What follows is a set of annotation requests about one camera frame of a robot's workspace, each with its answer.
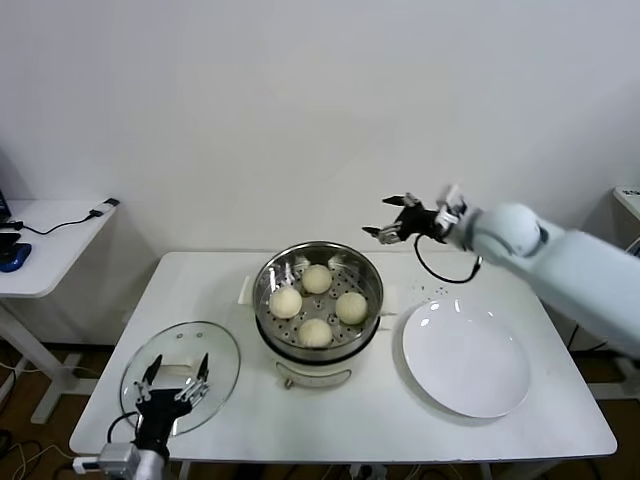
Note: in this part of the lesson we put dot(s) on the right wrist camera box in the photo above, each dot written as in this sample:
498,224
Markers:
452,210

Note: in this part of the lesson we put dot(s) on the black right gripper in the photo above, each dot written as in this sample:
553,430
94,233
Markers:
420,222

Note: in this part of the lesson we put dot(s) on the white steamed baozi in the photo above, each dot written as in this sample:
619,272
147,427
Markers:
286,302
315,332
351,307
316,278

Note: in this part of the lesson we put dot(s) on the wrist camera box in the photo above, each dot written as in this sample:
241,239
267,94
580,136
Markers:
117,456
452,210

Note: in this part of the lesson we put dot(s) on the glass pot lid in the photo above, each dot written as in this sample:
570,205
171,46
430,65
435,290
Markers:
220,345

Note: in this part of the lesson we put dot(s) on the stainless steel steamer basket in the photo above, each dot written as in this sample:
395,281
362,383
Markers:
280,270

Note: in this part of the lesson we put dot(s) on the white round plate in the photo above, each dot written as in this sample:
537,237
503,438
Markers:
465,360

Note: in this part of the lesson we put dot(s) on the white side desk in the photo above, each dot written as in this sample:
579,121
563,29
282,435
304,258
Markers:
50,250

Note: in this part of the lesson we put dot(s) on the blue device with black top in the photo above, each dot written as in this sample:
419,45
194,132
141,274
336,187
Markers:
17,255

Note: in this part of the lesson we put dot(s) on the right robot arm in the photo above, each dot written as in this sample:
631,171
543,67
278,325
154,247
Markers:
575,270

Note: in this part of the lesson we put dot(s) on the dark monitor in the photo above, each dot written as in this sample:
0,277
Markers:
4,200

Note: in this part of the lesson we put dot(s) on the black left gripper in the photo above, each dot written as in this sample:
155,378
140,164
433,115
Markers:
160,407

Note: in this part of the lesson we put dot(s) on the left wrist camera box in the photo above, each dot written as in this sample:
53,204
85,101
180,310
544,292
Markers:
117,456

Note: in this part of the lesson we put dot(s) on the white cabinet with label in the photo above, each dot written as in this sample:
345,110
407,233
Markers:
629,195

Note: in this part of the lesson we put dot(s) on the white electric cooking pot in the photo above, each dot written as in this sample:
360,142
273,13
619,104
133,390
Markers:
320,372

